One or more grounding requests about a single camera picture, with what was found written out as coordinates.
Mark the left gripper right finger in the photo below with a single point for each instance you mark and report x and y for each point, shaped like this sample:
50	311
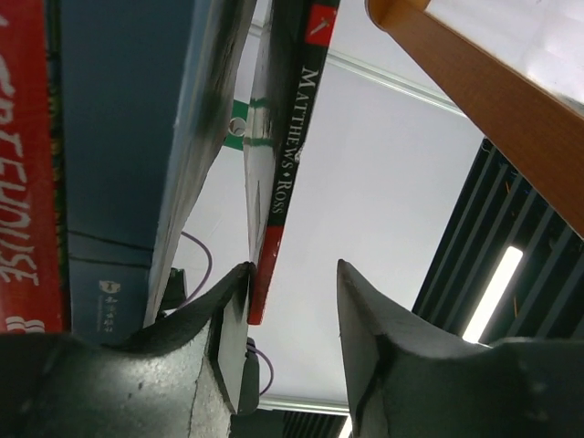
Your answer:
407	378

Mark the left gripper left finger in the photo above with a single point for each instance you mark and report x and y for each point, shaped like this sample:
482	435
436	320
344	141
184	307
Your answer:
186	375

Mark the red Treehouse book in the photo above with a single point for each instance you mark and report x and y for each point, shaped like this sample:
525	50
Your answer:
33	255

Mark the blue Nineteen Eighty-Four book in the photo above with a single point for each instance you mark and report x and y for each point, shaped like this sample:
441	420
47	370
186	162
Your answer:
148	89

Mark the purple castle cover book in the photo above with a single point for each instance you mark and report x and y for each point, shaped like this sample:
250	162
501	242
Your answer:
293	48

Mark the green lever arch binder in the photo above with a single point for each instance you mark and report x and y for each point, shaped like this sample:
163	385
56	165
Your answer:
237	126

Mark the wooden two-tier book rack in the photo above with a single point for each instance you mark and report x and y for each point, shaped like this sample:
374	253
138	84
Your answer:
539	134

